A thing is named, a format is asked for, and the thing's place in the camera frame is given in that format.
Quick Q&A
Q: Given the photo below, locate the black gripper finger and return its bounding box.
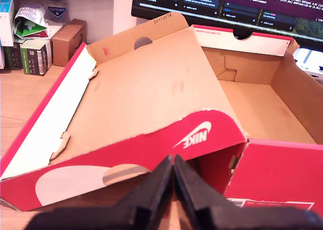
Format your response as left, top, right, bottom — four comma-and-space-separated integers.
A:
117, 154, 174, 230
173, 154, 228, 230

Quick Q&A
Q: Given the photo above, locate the red cardboard shoebox with lid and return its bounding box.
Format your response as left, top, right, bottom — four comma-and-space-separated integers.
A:
0, 12, 323, 213

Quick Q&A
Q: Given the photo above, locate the brown cardboard box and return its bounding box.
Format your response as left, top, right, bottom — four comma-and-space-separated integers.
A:
52, 18, 87, 68

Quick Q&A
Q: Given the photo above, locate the green and black product box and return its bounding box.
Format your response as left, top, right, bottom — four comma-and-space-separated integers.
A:
20, 39, 53, 76

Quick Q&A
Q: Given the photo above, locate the wide black computer monitor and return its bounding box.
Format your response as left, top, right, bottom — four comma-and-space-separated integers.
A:
131, 0, 323, 45

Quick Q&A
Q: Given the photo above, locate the dark product box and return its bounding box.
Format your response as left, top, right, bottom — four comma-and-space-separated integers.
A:
3, 40, 25, 69

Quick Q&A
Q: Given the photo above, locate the clear sanitiser bottle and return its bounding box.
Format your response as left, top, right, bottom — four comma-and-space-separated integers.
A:
46, 0, 68, 24

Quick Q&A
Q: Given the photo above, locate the crumpled white green leaflet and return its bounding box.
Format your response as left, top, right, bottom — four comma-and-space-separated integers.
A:
13, 3, 48, 38

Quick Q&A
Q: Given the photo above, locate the white and blue carton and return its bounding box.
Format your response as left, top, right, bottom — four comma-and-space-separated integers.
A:
0, 0, 15, 47

